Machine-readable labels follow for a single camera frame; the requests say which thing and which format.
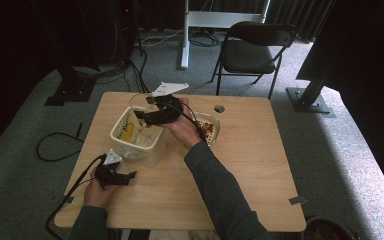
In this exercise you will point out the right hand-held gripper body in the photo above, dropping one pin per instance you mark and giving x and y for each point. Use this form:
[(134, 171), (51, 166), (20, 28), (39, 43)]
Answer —
[(170, 108)]

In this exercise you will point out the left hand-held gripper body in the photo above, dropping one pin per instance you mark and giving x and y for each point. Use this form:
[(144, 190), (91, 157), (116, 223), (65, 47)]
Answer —
[(111, 175)]

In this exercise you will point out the square white bin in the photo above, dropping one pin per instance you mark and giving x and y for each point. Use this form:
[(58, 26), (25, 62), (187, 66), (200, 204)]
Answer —
[(136, 146)]

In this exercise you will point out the person's right hand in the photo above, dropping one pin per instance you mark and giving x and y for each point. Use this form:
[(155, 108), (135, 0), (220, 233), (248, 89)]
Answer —
[(183, 130)]

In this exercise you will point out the person's left hand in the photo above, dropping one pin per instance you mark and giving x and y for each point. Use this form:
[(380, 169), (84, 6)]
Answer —
[(95, 195)]

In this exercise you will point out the printed plastic bag liner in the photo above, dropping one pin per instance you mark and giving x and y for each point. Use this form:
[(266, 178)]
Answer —
[(140, 138)]

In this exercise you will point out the red food scraps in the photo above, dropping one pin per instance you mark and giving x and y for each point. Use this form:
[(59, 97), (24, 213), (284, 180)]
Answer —
[(208, 128)]

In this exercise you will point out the cream container with perforated strainer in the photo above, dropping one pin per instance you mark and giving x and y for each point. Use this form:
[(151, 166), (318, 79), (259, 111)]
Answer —
[(213, 128)]

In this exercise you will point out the person's light trousers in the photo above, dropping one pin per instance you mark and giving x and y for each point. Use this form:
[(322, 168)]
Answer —
[(170, 235)]

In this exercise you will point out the dark computer tower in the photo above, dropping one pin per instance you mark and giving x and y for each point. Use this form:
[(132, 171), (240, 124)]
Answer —
[(120, 30)]

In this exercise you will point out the black metal stand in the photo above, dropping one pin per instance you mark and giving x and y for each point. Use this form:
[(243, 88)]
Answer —
[(308, 98), (71, 86)]

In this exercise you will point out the black folding chair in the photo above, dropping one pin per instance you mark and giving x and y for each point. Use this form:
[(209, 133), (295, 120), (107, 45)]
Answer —
[(250, 55)]

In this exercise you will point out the grey tape piece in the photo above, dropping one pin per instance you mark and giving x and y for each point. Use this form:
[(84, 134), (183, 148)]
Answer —
[(297, 200)]

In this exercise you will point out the dark curtain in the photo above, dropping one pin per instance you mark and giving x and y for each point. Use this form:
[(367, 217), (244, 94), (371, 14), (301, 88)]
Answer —
[(300, 16)]

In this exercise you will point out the dark round bin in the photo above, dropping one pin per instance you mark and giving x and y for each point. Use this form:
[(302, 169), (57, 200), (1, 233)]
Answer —
[(326, 230)]

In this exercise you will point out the white desk frame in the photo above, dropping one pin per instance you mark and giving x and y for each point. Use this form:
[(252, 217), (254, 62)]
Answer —
[(213, 18)]

